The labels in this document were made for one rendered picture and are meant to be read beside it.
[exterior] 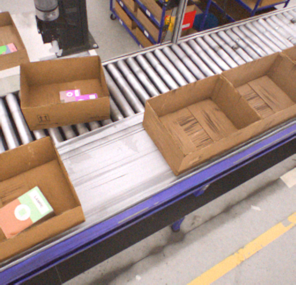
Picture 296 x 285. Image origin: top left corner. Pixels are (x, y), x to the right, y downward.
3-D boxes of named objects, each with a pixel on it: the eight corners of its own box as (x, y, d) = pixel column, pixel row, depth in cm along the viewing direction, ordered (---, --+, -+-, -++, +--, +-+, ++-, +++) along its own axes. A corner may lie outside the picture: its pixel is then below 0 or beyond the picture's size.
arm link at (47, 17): (53, -4, 115) (61, 10, 111) (54, 6, 119) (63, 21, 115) (31, 0, 112) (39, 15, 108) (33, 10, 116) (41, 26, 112)
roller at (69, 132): (48, 78, 154) (39, 82, 153) (84, 152, 131) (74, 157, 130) (51, 84, 158) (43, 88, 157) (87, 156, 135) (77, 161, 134)
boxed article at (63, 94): (60, 97, 147) (59, 91, 143) (80, 95, 149) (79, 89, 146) (61, 105, 144) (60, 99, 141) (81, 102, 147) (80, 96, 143)
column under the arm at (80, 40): (45, 32, 176) (33, -21, 148) (84, 23, 184) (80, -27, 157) (56, 58, 164) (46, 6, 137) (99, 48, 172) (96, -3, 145)
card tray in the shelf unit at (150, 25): (136, 17, 263) (137, 7, 254) (163, 10, 273) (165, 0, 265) (158, 42, 245) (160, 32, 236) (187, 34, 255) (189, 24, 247)
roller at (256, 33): (245, 19, 203) (241, 26, 206) (298, 65, 180) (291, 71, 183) (249, 21, 207) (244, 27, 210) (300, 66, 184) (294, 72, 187)
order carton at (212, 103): (210, 96, 141) (220, 71, 127) (247, 141, 128) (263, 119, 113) (141, 124, 127) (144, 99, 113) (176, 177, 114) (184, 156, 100)
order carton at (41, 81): (100, 78, 158) (99, 54, 144) (110, 119, 143) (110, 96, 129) (28, 87, 150) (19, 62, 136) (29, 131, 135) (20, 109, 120)
